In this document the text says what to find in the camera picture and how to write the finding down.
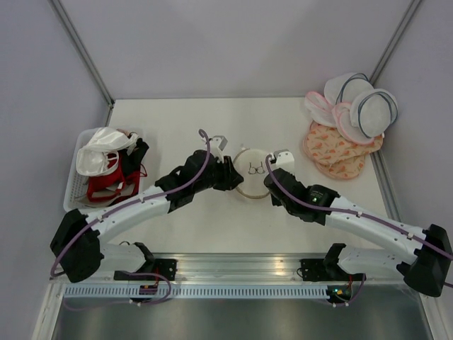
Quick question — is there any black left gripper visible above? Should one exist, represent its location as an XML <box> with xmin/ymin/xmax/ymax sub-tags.
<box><xmin>193</xmin><ymin>156</ymin><xmax>243</xmax><ymax>193</ymax></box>

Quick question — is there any round beige mesh laundry bag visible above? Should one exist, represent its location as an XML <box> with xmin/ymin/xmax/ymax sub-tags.
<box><xmin>233</xmin><ymin>147</ymin><xmax>270</xmax><ymax>200</ymax></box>

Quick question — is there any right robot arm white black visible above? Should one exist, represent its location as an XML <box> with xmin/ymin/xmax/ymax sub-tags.
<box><xmin>264</xmin><ymin>169</ymin><xmax>452</xmax><ymax>298</ymax></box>

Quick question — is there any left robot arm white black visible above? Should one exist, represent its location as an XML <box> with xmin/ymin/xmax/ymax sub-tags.
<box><xmin>50</xmin><ymin>150</ymin><xmax>243</xmax><ymax>283</ymax></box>

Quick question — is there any orange floral bag lower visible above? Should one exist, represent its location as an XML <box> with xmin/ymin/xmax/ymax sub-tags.
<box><xmin>314</xmin><ymin>156</ymin><xmax>365</xmax><ymax>180</ymax></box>

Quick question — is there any white pink-trim mesh bag left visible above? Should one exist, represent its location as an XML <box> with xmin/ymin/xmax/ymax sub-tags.
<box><xmin>304</xmin><ymin>91</ymin><xmax>336</xmax><ymax>128</ymax></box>

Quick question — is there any white pink-trim mesh bag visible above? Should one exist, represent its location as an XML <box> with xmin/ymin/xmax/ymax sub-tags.
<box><xmin>304</xmin><ymin>91</ymin><xmax>336</xmax><ymax>128</ymax></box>
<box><xmin>332</xmin><ymin>102</ymin><xmax>374</xmax><ymax>145</ymax></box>

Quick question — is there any black bra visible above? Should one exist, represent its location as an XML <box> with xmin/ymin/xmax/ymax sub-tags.
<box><xmin>119</xmin><ymin>138</ymin><xmax>149</xmax><ymax>178</ymax></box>

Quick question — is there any red bra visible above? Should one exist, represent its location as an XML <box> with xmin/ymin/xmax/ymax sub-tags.
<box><xmin>86</xmin><ymin>155</ymin><xmax>147</xmax><ymax>204</ymax></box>

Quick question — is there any white pink-trim mesh bag right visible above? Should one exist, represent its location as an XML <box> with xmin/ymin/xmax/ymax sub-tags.
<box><xmin>332</xmin><ymin>102</ymin><xmax>374</xmax><ymax>145</ymax></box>

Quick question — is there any white blue-trim mesh bag rear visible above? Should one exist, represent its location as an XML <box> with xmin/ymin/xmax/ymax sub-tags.
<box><xmin>323</xmin><ymin>72</ymin><xmax>374</xmax><ymax>106</ymax></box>

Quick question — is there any white blue-trim mesh bag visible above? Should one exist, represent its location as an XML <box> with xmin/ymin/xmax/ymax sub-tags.
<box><xmin>350</xmin><ymin>89</ymin><xmax>398</xmax><ymax>138</ymax></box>
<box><xmin>323</xmin><ymin>72</ymin><xmax>374</xmax><ymax>106</ymax></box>

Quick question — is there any white blue-trim mesh bag front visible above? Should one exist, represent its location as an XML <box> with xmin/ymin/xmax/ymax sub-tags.
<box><xmin>350</xmin><ymin>89</ymin><xmax>398</xmax><ymax>138</ymax></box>

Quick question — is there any white plastic basket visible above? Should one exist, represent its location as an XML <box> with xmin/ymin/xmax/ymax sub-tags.
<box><xmin>63</xmin><ymin>127</ymin><xmax>147</xmax><ymax>212</ymax></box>

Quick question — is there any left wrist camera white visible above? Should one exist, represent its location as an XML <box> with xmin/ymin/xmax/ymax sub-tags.
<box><xmin>209</xmin><ymin>135</ymin><xmax>228</xmax><ymax>163</ymax></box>

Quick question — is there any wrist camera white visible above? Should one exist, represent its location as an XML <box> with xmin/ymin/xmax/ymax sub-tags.
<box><xmin>209</xmin><ymin>135</ymin><xmax>228</xmax><ymax>163</ymax></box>
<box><xmin>270</xmin><ymin>149</ymin><xmax>294</xmax><ymax>174</ymax></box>

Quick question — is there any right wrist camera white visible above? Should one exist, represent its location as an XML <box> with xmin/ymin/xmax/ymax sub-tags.
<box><xmin>270</xmin><ymin>149</ymin><xmax>294</xmax><ymax>174</ymax></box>

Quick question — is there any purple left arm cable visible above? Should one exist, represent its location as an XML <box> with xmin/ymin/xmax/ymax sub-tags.
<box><xmin>49</xmin><ymin>129</ymin><xmax>213</xmax><ymax>279</ymax></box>

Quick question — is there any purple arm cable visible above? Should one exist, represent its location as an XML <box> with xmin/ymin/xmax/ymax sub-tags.
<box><xmin>49</xmin><ymin>129</ymin><xmax>213</xmax><ymax>279</ymax></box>
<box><xmin>264</xmin><ymin>155</ymin><xmax>453</xmax><ymax>259</ymax></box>

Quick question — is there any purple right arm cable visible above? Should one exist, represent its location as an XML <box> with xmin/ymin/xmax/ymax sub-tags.
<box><xmin>264</xmin><ymin>155</ymin><xmax>453</xmax><ymax>259</ymax></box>

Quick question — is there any right side aluminium rail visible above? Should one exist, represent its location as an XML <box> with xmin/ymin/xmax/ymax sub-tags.
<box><xmin>370</xmin><ymin>151</ymin><xmax>403</xmax><ymax>222</ymax></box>

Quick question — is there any aluminium table edge rail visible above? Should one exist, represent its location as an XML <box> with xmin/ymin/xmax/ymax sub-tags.
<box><xmin>49</xmin><ymin>253</ymin><xmax>429</xmax><ymax>283</ymax></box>

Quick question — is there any white slotted cable duct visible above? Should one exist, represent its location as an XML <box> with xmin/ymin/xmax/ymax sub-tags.
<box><xmin>64</xmin><ymin>284</ymin><xmax>329</xmax><ymax>299</ymax></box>

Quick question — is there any left aluminium frame post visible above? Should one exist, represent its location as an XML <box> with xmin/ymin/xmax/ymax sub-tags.
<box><xmin>48</xmin><ymin>0</ymin><xmax>115</xmax><ymax>108</ymax></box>

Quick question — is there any aluminium frame post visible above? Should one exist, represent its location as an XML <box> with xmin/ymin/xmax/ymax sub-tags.
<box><xmin>369</xmin><ymin>0</ymin><xmax>425</xmax><ymax>86</ymax></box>
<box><xmin>48</xmin><ymin>0</ymin><xmax>115</xmax><ymax>108</ymax></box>

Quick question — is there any right aluminium frame post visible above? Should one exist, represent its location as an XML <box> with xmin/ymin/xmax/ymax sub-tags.
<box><xmin>369</xmin><ymin>0</ymin><xmax>425</xmax><ymax>86</ymax></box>

